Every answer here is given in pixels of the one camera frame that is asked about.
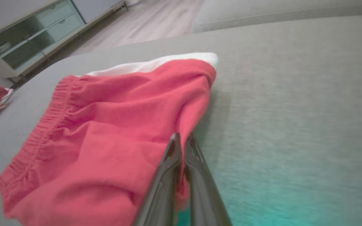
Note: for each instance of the grey sofa side section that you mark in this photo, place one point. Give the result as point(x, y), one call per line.
point(262, 12)

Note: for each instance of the pale cabinet with glass doors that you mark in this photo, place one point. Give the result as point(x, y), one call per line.
point(27, 37)

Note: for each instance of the grey fabric sofa seat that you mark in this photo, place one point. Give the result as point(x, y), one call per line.
point(294, 110)

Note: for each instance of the red shorts with white trim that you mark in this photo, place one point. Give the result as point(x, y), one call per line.
point(90, 141)

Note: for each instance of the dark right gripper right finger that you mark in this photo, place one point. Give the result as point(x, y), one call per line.
point(204, 194)

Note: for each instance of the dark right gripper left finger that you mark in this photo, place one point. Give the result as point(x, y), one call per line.
point(162, 191)

